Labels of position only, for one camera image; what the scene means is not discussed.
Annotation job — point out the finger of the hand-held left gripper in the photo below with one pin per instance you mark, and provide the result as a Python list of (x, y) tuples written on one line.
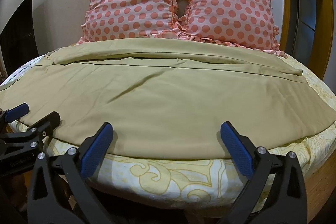
[(17, 111), (48, 120)]

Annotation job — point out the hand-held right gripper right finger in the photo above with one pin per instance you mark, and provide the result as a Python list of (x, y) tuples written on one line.
[(236, 146)]

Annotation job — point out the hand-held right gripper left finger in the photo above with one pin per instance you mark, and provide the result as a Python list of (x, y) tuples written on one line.
[(95, 146)]

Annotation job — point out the olive green blanket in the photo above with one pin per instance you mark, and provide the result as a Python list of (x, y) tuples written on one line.
[(162, 98)]

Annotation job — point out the yellow patterned bed sheet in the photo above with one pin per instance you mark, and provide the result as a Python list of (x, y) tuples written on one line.
[(170, 179)]

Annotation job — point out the dark wooden cabinet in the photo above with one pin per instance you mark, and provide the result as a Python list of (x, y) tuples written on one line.
[(17, 37)]

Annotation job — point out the pink polka dot pillow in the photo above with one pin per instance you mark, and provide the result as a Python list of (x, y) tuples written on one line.
[(228, 6), (128, 1)]

